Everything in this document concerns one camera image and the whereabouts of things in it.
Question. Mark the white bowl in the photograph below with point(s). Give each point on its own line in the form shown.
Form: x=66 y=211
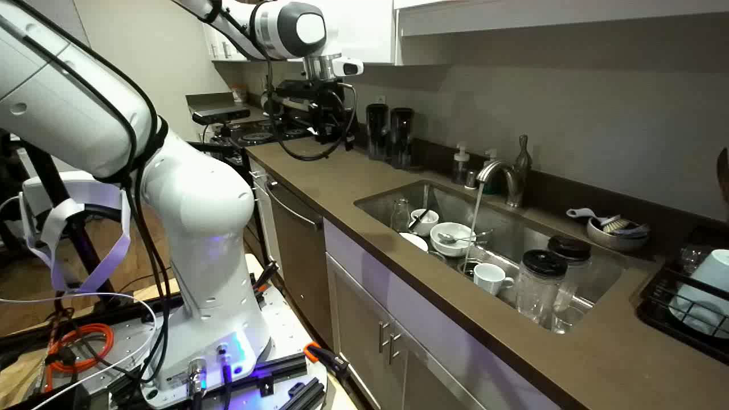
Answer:
x=451 y=239

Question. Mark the clear jar black lid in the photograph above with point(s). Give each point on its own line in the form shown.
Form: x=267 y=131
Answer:
x=544 y=285
x=572 y=252

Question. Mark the stainless steel sink basin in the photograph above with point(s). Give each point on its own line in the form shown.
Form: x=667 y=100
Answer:
x=524 y=236

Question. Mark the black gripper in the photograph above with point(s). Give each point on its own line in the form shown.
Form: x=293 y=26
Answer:
x=334 y=95

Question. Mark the stainless steel dishwasher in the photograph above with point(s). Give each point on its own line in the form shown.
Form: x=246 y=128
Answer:
x=300 y=259

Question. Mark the black metal rail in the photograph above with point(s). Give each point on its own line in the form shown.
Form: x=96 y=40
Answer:
x=293 y=371

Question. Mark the white mug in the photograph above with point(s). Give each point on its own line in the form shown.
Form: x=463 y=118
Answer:
x=490 y=277

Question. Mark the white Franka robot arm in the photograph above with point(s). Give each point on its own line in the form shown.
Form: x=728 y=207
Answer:
x=189 y=212

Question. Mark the small round cup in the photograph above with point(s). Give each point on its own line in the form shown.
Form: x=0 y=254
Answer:
x=425 y=220

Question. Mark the brushed steel faucet spout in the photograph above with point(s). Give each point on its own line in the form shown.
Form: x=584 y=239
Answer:
x=492 y=170

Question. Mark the clear soap dispenser white pump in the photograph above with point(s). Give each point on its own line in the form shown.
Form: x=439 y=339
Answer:
x=462 y=162

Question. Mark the black stand pole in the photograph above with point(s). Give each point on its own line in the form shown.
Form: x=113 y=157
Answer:
x=65 y=207

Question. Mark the white plate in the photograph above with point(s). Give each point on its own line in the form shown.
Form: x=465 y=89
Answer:
x=415 y=243

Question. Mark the dark grey box device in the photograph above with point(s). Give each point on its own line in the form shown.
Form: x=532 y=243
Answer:
x=217 y=108

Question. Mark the small silver cup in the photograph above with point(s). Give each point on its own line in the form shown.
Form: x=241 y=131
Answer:
x=470 y=181

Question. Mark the grey lower cabinet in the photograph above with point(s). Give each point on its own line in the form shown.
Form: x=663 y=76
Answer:
x=456 y=350

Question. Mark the dark tall tumbler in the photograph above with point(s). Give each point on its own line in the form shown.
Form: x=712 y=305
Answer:
x=401 y=138
x=376 y=128

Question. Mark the dark long utensil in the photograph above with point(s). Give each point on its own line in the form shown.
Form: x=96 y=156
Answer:
x=422 y=206

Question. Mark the white perforated robot table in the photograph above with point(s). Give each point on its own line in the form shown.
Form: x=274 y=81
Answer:
x=293 y=327

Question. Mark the white upper cabinet over sink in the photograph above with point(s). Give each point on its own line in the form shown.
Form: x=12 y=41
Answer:
x=562 y=15

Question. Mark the beige sponge holder bowl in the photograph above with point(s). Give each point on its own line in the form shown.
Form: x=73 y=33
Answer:
x=617 y=239

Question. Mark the orange black clamp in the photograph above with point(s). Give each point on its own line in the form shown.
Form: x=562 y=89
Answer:
x=265 y=277
x=322 y=357

